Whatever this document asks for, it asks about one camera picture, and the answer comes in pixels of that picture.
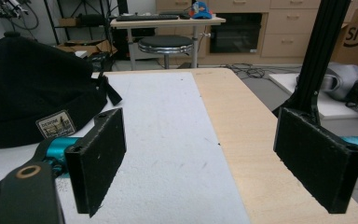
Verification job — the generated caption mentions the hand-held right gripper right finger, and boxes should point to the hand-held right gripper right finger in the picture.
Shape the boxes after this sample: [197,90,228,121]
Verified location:
[273,106,358,215]

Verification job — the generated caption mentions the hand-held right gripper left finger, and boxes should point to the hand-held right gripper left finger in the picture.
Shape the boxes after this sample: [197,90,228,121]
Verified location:
[34,107,128,218]

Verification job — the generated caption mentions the black cap with label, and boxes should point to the black cap with label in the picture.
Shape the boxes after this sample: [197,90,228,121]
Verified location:
[0,31,123,149]

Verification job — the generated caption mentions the white foam mat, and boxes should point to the white foam mat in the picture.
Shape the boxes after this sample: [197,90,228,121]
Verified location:
[0,71,252,224]

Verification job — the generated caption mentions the white board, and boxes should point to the white board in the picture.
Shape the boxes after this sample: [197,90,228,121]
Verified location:
[268,72,358,121]

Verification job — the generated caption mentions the grey and black device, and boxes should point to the grey and black device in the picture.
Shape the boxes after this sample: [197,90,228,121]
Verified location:
[320,61,358,118]

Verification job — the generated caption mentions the black metal stand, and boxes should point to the black metal stand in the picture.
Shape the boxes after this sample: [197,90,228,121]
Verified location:
[271,0,352,125]

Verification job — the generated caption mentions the flat cardboard box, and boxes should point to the flat cardboard box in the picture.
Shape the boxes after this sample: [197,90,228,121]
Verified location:
[56,38,118,58]

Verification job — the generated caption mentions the wooden drawer cabinet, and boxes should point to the wooden drawer cabinet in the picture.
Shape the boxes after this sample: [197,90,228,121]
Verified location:
[155,0,358,65]

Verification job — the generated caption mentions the round black stool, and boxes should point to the round black stool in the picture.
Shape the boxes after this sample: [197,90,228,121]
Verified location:
[137,35,195,70]

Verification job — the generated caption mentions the black metal shelf rack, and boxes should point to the black metal shelf rack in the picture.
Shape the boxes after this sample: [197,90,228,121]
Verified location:
[43,0,113,46]

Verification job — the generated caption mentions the black keyboard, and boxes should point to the black keyboard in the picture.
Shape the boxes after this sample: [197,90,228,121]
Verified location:
[115,14,180,22]

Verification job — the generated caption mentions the light wooden desk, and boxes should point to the light wooden desk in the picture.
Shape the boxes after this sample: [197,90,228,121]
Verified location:
[109,14,227,71]

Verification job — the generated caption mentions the blue and orange toy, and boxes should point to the blue and orange toy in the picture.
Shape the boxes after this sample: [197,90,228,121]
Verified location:
[188,0,213,21]

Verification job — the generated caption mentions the black cables on floor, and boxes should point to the black cables on floor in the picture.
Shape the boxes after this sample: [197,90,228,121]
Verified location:
[221,63,302,80]

